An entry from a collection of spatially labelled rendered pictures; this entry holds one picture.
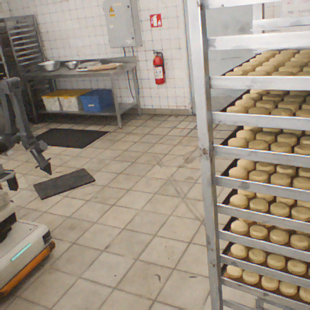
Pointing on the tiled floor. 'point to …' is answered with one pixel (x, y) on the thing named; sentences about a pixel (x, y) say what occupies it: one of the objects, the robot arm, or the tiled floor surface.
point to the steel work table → (88, 77)
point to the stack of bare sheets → (63, 183)
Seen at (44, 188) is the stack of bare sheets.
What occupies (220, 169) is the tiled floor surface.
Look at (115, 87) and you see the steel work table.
